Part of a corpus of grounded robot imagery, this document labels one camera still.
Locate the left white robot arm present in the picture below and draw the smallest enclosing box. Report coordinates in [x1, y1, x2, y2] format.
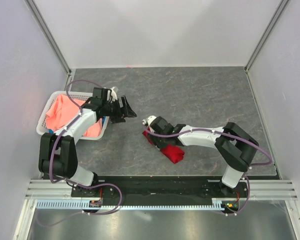
[38, 87, 137, 197]

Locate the red cloth napkin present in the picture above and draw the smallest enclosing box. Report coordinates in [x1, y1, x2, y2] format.
[142, 131, 185, 164]

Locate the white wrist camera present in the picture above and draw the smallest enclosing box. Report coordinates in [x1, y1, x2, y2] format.
[106, 86, 119, 103]
[142, 115, 157, 133]

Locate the slotted cable duct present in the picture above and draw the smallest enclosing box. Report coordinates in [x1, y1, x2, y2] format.
[36, 199, 228, 211]

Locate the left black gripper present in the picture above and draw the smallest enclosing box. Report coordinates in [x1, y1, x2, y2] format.
[102, 96, 137, 124]

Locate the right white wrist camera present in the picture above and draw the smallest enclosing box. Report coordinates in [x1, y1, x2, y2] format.
[142, 115, 157, 133]

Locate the pink cloth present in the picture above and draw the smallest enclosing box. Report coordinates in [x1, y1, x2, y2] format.
[45, 94, 103, 138]

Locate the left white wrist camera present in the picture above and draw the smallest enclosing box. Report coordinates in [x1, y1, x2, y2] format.
[106, 86, 119, 103]

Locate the blue cloth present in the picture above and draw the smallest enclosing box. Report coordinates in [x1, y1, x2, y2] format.
[45, 115, 106, 138]

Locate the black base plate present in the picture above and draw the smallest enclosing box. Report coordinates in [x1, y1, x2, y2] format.
[71, 176, 248, 205]

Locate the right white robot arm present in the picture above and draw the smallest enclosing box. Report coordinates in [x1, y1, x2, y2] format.
[142, 115, 259, 197]

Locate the white plastic basket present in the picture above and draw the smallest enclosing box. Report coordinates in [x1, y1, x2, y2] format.
[36, 91, 109, 141]

